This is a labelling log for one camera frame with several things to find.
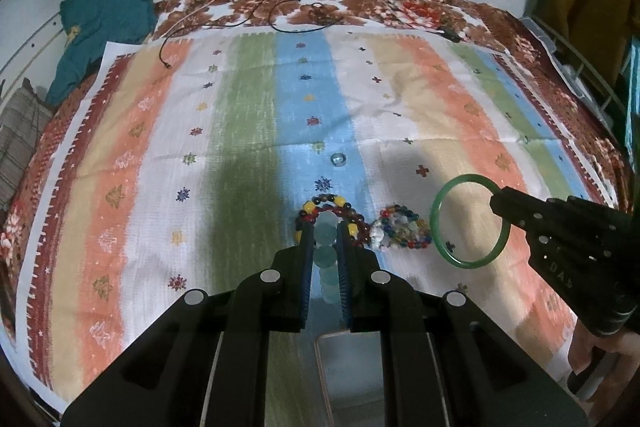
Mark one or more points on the grey plaid pillow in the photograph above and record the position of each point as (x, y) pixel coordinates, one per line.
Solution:
(22, 122)

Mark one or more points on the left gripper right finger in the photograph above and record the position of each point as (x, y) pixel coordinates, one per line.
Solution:
(444, 361)

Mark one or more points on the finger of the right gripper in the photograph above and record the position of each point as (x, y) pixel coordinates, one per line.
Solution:
(516, 207)

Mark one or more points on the striped colourful woven cloth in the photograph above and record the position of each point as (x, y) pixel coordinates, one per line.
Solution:
(250, 156)

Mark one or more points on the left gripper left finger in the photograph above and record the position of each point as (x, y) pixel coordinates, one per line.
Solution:
(204, 361)

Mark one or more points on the teal blue garment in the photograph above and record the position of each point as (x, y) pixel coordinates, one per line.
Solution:
(89, 25)

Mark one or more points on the white metal bed headboard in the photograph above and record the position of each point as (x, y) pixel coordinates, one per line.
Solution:
(35, 60)

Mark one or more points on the silver metal tin box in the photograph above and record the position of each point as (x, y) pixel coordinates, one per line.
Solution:
(351, 378)

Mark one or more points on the person's right hand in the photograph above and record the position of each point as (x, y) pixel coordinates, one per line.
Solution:
(623, 343)

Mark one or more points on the white metal bed rail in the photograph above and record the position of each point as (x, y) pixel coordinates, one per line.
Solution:
(579, 75)

